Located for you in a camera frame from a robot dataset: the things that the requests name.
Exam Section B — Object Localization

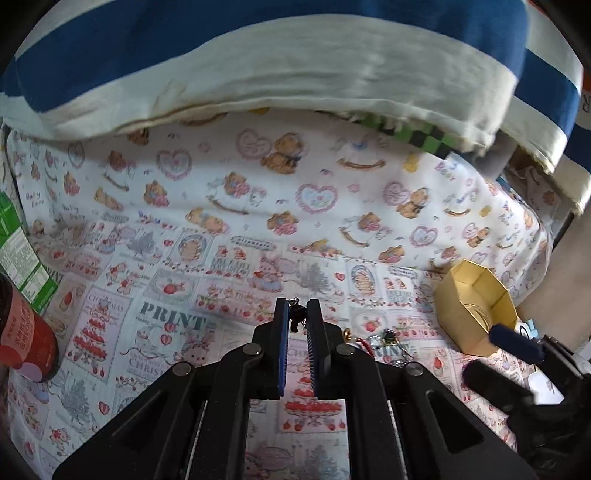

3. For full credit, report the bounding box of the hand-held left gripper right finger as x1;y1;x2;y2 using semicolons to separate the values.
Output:
306;298;539;480

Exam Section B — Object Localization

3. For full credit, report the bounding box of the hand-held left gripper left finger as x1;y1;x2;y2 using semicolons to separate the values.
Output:
53;298;290;480

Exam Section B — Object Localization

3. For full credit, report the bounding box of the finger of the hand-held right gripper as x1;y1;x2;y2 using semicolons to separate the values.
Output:
462;359;539;413
489;324;546;364

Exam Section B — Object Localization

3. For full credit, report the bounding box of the small dark pendant earring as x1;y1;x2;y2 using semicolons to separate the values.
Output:
288;298;309;333

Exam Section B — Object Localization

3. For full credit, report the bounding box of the gold octagonal paper box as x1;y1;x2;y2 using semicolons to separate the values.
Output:
433;258;523;357

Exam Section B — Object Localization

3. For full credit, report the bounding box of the white and blue small object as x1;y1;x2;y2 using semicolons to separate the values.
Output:
516;318;541;343

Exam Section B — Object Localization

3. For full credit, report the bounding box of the gold bangle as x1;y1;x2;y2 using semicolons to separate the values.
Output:
463;302;494;334

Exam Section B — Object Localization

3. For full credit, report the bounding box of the printed patchwork cloth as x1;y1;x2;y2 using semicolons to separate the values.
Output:
7;217;522;480

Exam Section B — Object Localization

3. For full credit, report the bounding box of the bear print pillow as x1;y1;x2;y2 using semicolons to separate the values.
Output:
4;106;550;301

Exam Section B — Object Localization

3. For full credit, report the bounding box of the green and black checkered cloth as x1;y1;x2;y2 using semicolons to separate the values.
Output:
344;111;467;160

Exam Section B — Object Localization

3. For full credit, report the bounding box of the red can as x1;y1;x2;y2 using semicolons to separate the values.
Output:
0;272;60;383

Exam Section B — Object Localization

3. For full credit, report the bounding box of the green carton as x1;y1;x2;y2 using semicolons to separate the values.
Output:
0;191;59;316

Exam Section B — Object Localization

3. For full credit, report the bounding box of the silver chain necklace with charms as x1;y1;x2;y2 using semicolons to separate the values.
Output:
373;329;417;366

